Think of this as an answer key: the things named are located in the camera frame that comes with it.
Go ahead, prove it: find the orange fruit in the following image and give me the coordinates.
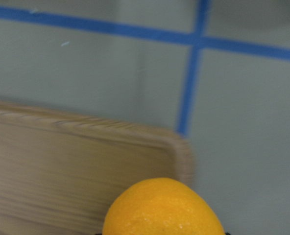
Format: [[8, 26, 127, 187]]
[[102, 178, 225, 235]]

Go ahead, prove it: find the wooden tray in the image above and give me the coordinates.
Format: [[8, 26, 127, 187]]
[[0, 101, 194, 235]]

